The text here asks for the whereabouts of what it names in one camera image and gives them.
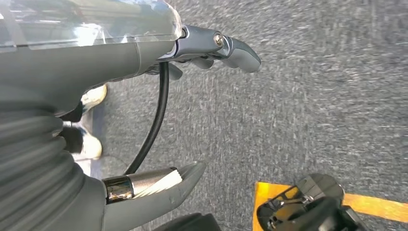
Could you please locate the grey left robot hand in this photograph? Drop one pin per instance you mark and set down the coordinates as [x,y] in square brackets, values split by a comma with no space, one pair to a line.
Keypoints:
[79,60]

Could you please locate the person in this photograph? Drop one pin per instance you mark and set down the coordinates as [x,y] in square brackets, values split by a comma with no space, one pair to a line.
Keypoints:
[92,146]

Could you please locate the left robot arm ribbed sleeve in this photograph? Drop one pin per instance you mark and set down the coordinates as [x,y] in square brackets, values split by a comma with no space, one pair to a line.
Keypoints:
[32,165]

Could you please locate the black robot leg piece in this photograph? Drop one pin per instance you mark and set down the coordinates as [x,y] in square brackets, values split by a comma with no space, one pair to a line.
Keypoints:
[312,207]

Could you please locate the yellow floor tape rectangle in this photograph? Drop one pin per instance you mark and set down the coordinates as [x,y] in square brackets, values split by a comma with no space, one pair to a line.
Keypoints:
[376,204]

